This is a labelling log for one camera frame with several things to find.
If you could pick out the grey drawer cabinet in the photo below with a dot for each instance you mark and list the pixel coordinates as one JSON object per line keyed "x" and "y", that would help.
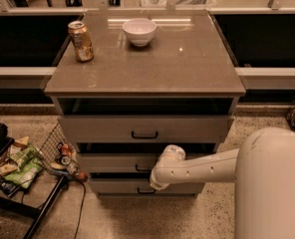
{"x": 184, "y": 70}

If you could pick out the red soda can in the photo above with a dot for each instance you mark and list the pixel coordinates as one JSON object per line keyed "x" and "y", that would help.
{"x": 66, "y": 155}

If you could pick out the white ceramic bowl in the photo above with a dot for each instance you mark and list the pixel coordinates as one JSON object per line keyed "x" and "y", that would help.
{"x": 139, "y": 31}

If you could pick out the grey bottom drawer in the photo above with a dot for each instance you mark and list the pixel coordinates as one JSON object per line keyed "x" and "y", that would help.
{"x": 108, "y": 187}

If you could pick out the grey drawer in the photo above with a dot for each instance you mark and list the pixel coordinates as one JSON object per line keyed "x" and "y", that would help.
{"x": 108, "y": 187}
{"x": 115, "y": 163}
{"x": 163, "y": 129}

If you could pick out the gold soda can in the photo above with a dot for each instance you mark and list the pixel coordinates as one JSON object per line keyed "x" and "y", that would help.
{"x": 81, "y": 40}

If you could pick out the blue snack bag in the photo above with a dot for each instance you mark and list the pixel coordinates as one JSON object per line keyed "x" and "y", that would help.
{"x": 9, "y": 188}

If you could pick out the grey top drawer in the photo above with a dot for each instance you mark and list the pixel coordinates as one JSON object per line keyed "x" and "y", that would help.
{"x": 163, "y": 129}

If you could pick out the green snack bag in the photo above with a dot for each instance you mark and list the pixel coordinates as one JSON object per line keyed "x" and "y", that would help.
{"x": 28, "y": 166}

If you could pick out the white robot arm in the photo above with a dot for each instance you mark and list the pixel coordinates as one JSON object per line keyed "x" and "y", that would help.
{"x": 262, "y": 171}

